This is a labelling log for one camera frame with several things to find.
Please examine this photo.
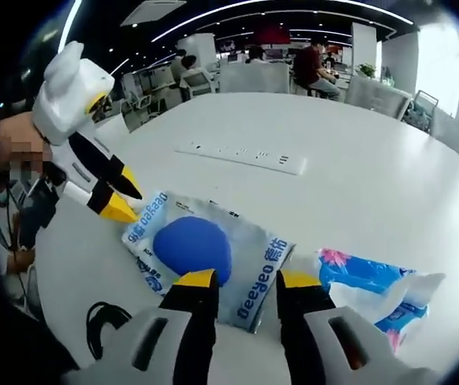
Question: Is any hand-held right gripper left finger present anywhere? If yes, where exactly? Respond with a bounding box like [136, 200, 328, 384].
[64, 267, 220, 385]

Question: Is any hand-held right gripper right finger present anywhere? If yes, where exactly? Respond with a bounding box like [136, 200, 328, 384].
[275, 269, 415, 385]

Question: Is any black cable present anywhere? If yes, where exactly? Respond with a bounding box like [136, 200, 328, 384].
[86, 301, 134, 360]

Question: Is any blue tissue pack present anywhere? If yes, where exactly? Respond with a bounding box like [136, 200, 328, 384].
[291, 247, 447, 356]

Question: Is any white round tabletop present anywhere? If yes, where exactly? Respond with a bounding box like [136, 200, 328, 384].
[35, 91, 459, 385]

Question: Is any ceiling air conditioner vent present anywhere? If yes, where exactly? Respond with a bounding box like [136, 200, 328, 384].
[120, 0, 189, 27]

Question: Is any white mesh office chair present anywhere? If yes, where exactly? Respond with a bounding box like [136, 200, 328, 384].
[182, 67, 215, 98]

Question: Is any white power strip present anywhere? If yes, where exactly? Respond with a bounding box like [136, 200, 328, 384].
[174, 140, 308, 176]

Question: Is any long ceiling light strip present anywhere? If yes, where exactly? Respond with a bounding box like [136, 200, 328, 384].
[151, 0, 414, 43]

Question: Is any translucent white chair back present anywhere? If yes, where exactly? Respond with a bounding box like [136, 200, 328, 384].
[218, 63, 291, 95]

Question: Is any grey mesh office chair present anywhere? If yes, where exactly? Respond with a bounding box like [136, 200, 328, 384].
[343, 75, 414, 120]

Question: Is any green potted plant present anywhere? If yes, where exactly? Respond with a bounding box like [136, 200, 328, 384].
[356, 63, 378, 80]

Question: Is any red wall panel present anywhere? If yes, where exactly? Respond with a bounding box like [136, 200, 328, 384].
[258, 25, 291, 42]

